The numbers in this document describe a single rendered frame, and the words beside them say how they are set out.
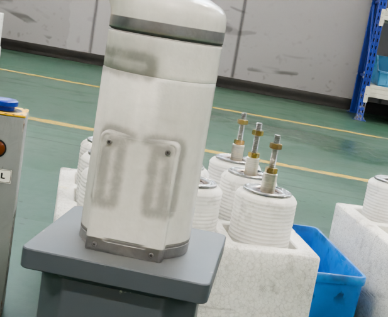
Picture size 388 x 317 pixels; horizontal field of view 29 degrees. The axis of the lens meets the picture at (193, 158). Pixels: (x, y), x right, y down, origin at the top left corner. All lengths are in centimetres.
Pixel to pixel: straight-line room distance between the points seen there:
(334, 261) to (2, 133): 66
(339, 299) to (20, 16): 545
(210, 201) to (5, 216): 30
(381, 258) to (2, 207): 63
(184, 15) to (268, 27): 554
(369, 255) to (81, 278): 85
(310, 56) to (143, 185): 555
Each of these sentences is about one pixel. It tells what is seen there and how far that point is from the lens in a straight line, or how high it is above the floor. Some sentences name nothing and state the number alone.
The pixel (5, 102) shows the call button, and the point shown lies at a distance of 112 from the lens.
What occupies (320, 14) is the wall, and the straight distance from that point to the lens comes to 610.
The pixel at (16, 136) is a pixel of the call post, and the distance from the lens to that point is 111.
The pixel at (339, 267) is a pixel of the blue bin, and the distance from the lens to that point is 140.
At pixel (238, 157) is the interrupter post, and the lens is 137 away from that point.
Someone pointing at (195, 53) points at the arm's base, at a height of 46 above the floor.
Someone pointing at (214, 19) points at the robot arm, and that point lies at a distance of 58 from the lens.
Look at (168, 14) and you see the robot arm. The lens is 56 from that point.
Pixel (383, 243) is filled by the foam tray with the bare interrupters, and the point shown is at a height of 17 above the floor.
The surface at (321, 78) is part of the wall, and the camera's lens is 611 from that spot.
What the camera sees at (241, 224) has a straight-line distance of 113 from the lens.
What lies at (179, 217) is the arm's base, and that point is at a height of 33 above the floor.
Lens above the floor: 49
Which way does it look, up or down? 10 degrees down
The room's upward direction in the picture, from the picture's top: 10 degrees clockwise
